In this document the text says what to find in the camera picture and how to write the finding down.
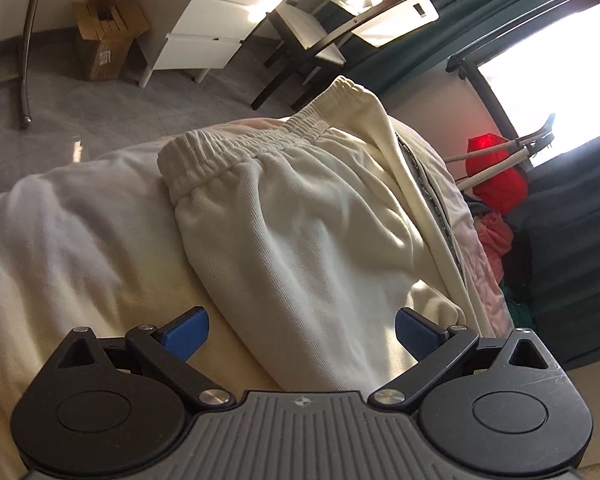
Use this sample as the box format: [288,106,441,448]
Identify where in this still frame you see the red cloth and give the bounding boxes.
[467,132,528,213]

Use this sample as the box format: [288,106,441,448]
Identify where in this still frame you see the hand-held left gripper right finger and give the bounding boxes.
[369,308,553,407]

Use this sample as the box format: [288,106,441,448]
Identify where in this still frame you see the clothes drying rack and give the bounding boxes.
[442,112,556,193]

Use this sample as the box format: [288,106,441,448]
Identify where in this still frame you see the white dresser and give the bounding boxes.
[139,0,381,86]

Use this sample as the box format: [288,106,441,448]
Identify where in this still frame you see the open cardboard box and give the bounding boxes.
[71,0,152,81]

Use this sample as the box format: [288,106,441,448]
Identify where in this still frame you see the curved metal pipe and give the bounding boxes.
[19,0,51,128]

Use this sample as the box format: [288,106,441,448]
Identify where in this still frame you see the cream sweat pants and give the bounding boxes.
[157,75,481,391]

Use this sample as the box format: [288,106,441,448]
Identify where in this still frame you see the pink cloth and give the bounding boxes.
[472,212,513,283]

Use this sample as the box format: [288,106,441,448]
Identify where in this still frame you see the green cloth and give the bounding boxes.
[500,285,531,331]

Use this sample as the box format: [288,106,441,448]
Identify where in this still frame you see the window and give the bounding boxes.
[447,0,600,166]

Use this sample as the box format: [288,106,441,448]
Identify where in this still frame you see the teal curtain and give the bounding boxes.
[340,0,596,96]
[500,125,600,371]

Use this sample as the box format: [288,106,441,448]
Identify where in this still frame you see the white backed chair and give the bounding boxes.
[251,0,441,111]

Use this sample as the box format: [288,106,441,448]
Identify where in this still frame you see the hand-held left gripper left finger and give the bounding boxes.
[55,306,231,408]

